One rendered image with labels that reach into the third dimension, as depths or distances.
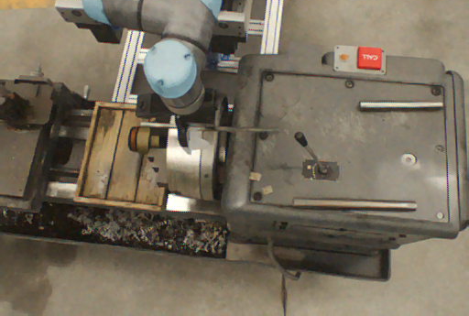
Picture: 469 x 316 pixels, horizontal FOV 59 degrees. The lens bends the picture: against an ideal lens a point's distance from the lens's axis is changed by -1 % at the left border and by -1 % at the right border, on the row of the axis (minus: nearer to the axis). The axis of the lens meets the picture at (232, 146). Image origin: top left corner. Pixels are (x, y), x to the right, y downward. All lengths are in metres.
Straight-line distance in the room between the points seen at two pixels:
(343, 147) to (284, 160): 0.15
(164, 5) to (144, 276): 1.80
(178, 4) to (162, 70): 0.12
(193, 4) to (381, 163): 0.62
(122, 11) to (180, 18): 0.10
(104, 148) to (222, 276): 1.04
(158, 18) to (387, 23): 2.25
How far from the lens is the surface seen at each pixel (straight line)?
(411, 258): 2.38
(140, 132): 1.23
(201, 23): 0.67
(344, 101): 1.10
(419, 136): 1.12
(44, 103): 1.50
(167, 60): 0.62
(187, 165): 1.09
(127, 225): 1.74
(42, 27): 3.03
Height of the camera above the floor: 2.24
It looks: 72 degrees down
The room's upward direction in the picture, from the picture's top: 9 degrees counter-clockwise
